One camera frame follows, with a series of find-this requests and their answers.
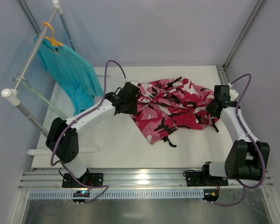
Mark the orange plastic hanger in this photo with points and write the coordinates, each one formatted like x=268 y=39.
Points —
x=51 y=38

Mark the turquoise t-shirt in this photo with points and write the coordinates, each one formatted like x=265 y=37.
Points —
x=75 y=75

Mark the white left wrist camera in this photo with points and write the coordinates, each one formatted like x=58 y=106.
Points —
x=134 y=82

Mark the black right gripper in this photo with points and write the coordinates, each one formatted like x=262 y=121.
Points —
x=214 y=110

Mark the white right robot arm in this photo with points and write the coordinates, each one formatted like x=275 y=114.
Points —
x=248 y=157

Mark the grey slotted cable duct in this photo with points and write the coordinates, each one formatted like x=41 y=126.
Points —
x=117 y=194

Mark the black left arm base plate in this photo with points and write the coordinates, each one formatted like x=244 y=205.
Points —
x=89 y=179

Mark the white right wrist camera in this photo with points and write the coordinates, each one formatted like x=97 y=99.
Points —
x=233 y=92

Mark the pink camouflage trousers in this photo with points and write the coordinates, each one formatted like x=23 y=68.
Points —
x=166 y=105

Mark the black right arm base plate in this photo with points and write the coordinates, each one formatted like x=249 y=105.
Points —
x=201 y=179

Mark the clear green hanger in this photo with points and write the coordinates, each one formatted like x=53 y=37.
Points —
x=37 y=95

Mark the aluminium frame rail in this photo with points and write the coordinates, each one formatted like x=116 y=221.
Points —
x=115 y=178

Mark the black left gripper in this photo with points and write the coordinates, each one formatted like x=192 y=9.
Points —
x=132 y=102

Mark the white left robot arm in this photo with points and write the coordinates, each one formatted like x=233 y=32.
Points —
x=64 y=134

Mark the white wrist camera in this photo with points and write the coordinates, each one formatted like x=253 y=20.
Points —
x=134 y=82
x=233 y=92

